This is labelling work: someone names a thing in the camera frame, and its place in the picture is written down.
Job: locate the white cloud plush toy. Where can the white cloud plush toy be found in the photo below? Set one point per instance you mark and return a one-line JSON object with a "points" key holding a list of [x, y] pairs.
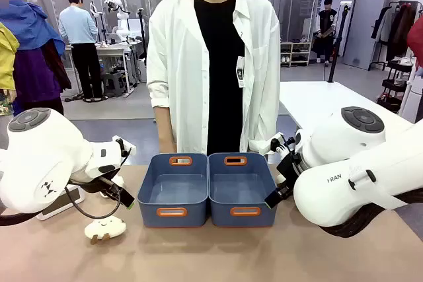
{"points": [[105, 227]]}

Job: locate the black clothes rack with coats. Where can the black clothes rack with coats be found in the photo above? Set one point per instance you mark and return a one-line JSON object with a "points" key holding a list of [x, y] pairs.
{"points": [[396, 31]]}

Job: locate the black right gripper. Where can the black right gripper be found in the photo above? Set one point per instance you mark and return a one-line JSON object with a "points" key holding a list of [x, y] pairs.
{"points": [[288, 171]]}

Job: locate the man in light blue shirt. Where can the man in light blue shirt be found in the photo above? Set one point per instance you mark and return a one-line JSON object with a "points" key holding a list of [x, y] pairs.
{"points": [[79, 27]]}

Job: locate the tall black tripod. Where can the tall black tripod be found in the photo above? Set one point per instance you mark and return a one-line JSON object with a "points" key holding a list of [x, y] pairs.
{"points": [[337, 41]]}

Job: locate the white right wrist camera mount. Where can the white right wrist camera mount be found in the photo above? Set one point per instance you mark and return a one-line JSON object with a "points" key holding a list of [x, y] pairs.
{"points": [[277, 140]]}

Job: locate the white background workbench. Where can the white background workbench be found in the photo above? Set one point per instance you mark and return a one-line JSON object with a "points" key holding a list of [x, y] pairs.
{"points": [[112, 51]]}

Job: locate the person in black jacket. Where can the person in black jacket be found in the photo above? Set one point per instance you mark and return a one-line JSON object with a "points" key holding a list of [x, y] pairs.
{"points": [[325, 27]]}

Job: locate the person in white shirt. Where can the person in white shirt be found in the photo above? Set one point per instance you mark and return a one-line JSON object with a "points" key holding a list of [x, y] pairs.
{"points": [[185, 64]]}

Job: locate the black trousers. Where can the black trousers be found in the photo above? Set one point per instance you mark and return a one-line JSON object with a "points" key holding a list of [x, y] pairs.
{"points": [[43, 105]]}

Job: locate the red garment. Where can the red garment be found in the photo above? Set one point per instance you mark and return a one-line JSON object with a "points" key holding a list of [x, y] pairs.
{"points": [[416, 41]]}

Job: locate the person's right forearm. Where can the person's right forearm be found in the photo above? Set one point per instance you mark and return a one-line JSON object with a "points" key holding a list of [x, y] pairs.
{"points": [[164, 123]]}

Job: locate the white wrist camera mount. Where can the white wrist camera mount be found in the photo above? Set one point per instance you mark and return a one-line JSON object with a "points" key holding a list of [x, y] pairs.
{"points": [[277, 140], [128, 146]]}

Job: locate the large white table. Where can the large white table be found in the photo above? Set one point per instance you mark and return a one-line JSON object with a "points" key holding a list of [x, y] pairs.
{"points": [[314, 97]]}

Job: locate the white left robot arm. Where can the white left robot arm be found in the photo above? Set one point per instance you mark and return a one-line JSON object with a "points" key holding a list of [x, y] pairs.
{"points": [[43, 150]]}

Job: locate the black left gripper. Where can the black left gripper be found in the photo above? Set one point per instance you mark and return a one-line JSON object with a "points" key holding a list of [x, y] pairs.
{"points": [[96, 185]]}

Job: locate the blue hanging garment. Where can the blue hanging garment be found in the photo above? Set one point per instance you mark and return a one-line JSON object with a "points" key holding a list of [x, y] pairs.
{"points": [[29, 24]]}

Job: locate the yellow hanging garment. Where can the yellow hanging garment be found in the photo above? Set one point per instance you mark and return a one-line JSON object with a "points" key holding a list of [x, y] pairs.
{"points": [[6, 57]]}

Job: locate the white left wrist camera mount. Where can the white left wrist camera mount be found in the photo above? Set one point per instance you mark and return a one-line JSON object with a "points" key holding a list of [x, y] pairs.
{"points": [[128, 146]]}

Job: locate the grey plastic stool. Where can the grey plastic stool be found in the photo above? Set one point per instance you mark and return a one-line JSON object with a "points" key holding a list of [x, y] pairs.
{"points": [[114, 84]]}

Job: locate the thin black camera stand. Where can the thin black camera stand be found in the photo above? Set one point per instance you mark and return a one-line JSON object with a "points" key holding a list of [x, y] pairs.
{"points": [[142, 31]]}

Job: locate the person's right hand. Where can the person's right hand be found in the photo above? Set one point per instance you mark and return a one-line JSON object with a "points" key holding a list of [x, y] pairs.
{"points": [[168, 146]]}

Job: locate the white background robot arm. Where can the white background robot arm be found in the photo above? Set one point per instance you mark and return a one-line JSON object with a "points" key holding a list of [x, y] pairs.
{"points": [[120, 18]]}

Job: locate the black rolling cart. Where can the black rolling cart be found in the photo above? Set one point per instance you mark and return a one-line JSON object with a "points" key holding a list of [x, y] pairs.
{"points": [[395, 82]]}

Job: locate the purple hanging garment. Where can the purple hanging garment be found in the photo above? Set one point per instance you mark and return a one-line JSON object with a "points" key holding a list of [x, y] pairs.
{"points": [[33, 77]]}

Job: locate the white name badge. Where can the white name badge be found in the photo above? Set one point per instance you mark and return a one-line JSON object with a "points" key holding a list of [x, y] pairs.
{"points": [[241, 72]]}

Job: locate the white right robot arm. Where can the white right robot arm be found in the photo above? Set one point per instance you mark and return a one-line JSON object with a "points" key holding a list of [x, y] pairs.
{"points": [[333, 189]]}

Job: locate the white digital clock dark screen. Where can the white digital clock dark screen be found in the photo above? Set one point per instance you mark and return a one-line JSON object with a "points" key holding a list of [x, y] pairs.
{"points": [[74, 197]]}

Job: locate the white shoe shelf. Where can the white shoe shelf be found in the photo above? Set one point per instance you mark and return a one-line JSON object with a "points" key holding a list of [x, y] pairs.
{"points": [[295, 53]]}

